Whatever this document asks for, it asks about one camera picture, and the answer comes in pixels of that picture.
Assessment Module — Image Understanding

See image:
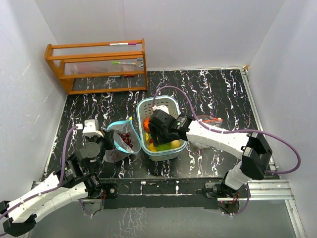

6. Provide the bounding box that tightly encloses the dark red grape bunch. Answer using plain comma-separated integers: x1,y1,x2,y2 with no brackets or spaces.
118,132,133,148

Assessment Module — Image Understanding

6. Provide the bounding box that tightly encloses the wooden shelf rack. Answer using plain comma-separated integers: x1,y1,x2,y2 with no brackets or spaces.
44,39,148,95

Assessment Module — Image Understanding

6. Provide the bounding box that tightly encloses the blue zipper clear bag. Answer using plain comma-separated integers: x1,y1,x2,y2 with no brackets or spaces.
103,117,141,163

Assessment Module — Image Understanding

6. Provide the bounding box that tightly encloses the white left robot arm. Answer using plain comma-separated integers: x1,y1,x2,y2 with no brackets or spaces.
0,131,114,237

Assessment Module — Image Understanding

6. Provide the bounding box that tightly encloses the orange pumpkin toy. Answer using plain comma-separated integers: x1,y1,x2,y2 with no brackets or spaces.
143,117,150,133

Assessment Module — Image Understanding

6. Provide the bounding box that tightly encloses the yellow lemon fruit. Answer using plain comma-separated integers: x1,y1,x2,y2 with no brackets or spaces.
171,140,180,149

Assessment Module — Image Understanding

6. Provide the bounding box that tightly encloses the green capped marker pen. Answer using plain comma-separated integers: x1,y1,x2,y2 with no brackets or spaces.
111,61,137,65

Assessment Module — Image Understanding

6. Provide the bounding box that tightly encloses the aluminium frame rail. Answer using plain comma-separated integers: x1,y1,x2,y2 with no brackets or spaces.
240,65,306,238

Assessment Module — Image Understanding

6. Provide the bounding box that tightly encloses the green bumpy fruit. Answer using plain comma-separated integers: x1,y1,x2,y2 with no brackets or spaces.
156,142,171,151

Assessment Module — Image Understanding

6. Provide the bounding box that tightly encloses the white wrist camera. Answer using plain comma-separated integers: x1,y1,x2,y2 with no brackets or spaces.
152,105,169,115
75,119,104,138

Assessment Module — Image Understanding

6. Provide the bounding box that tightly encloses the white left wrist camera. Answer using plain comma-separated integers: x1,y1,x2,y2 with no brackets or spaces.
75,119,104,138

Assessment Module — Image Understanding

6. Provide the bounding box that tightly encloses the red zipper clear bag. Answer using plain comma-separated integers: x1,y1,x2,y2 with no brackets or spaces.
192,115,223,149

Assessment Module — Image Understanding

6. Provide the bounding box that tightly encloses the pink white marker pen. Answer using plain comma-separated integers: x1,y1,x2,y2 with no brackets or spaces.
109,42,137,46

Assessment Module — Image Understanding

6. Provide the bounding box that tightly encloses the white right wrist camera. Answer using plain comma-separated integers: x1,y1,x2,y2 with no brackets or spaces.
152,105,169,115

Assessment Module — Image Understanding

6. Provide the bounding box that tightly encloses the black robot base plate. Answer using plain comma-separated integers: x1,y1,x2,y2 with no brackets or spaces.
52,177,251,211

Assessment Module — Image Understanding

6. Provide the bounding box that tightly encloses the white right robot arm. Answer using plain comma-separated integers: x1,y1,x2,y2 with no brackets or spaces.
149,109,272,197

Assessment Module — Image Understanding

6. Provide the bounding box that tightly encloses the light blue plastic basket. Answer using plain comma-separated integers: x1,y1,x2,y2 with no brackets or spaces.
136,95,188,162

